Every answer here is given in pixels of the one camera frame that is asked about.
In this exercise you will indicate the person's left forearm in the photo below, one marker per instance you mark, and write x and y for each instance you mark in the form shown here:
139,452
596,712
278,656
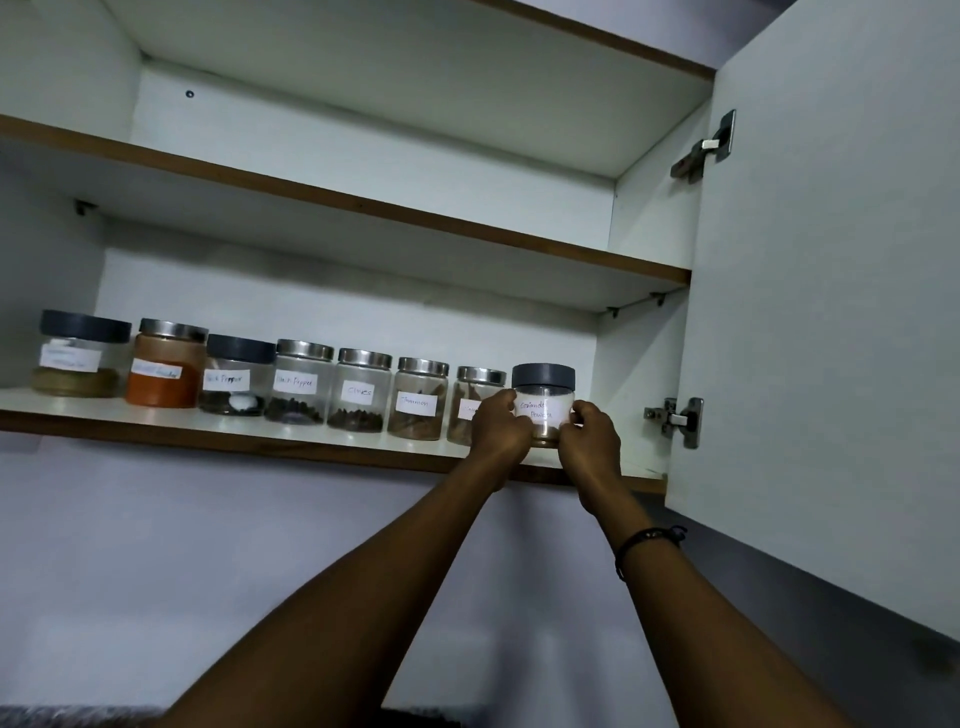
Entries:
360,600

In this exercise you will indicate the person's right forearm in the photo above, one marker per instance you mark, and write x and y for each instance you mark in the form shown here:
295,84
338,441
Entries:
697,622

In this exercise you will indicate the white wall cabinet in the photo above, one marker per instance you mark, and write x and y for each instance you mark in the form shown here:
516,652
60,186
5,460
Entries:
390,225

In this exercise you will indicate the grey lid powder jar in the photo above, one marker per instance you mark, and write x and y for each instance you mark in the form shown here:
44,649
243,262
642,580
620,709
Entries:
544,379

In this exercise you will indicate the row of labelled spice jars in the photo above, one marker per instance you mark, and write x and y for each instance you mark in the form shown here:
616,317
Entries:
300,382

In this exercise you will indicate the person's left hand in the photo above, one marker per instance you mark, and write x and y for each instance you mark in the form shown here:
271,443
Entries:
496,439

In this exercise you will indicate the metal cabinet door hinge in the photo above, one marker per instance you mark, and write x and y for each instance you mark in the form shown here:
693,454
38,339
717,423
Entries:
705,150
679,421

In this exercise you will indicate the person's right hand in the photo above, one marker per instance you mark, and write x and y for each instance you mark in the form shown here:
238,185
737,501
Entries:
596,457

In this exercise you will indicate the white shelf board brown edge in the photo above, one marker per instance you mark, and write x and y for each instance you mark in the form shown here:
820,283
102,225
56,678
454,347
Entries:
360,225
225,435

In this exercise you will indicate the black wrist band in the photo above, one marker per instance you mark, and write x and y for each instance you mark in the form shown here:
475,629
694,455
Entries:
643,538

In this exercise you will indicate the white cabinet door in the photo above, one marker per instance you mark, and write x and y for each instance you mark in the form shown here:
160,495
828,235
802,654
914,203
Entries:
832,300

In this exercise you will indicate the person's left fingers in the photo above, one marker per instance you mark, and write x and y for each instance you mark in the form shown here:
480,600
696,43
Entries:
508,420

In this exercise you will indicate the person's right fingers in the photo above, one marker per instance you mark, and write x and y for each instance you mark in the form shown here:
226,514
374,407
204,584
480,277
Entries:
581,427

